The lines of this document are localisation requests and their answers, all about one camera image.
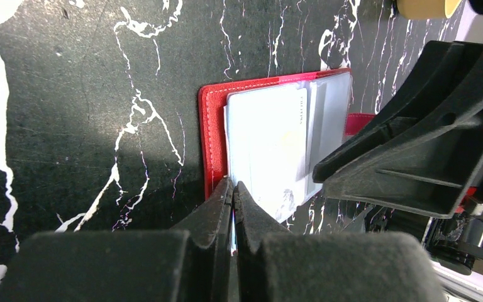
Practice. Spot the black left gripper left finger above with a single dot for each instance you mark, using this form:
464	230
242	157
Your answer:
188	262

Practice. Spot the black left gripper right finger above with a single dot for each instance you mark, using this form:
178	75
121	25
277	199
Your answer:
276	265

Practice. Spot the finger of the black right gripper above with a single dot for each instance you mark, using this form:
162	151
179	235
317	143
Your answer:
424	150

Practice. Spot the red card holder wallet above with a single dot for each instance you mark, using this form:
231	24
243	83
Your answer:
211	100

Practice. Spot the silver VIP card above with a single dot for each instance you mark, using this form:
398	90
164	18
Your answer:
266	132

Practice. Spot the orange card tray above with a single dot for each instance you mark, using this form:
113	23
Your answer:
427	9

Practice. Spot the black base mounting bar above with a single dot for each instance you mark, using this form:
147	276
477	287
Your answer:
455	243

